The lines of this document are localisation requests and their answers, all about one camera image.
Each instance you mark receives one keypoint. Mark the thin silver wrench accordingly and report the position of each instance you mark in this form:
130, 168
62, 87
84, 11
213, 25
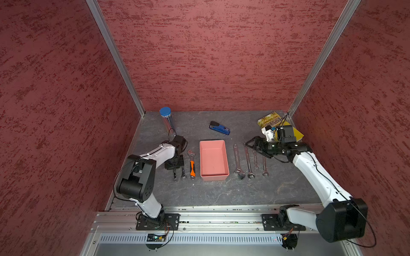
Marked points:
250, 173

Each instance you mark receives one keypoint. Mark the blue capped clear tube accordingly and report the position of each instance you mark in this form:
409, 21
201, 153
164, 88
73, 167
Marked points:
166, 115

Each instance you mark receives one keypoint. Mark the right control board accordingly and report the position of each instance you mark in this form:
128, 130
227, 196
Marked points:
289, 241

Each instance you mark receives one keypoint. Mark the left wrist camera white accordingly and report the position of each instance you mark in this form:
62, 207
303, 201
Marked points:
180, 144

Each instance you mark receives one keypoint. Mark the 13mm silver wrench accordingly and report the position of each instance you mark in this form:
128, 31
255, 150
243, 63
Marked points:
183, 175

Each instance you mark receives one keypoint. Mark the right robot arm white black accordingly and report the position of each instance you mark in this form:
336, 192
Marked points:
342, 217

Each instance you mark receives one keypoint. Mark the aluminium front rail frame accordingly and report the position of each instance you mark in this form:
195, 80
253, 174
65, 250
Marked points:
205, 231

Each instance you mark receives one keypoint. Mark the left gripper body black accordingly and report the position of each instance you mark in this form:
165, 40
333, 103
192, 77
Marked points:
174, 162

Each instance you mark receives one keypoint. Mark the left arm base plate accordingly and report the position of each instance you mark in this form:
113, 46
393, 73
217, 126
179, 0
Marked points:
163, 222

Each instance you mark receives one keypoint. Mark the small silver wrench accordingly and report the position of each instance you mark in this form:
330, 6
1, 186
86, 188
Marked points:
256, 167
265, 172

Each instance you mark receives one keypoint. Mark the blue stapler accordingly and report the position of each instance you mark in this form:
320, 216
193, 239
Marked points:
215, 126

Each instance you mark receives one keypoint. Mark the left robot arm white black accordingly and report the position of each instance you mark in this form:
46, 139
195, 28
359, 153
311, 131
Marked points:
135, 181

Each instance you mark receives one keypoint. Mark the control board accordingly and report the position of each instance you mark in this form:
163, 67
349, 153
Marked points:
154, 241
289, 241

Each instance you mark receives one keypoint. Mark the yellow book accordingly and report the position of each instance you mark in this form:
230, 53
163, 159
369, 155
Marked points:
274, 120

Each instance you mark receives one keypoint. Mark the left corner aluminium post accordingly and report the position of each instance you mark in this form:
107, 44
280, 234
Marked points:
110, 42

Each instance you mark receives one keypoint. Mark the corner aluminium post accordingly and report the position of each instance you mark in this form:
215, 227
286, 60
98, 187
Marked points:
327, 48
110, 42

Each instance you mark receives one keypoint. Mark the long silver combination wrench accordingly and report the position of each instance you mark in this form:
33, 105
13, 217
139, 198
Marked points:
238, 169

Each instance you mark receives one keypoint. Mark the right corner aluminium post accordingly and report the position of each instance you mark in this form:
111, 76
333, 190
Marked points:
327, 48

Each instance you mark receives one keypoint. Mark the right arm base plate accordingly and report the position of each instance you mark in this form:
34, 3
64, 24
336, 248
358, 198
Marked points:
272, 222

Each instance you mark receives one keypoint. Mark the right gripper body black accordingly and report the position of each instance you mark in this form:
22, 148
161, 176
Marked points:
275, 147

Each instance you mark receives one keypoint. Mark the left control board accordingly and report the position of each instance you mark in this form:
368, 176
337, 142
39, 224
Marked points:
154, 241

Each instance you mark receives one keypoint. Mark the pink storage box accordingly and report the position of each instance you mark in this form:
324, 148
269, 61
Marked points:
213, 160

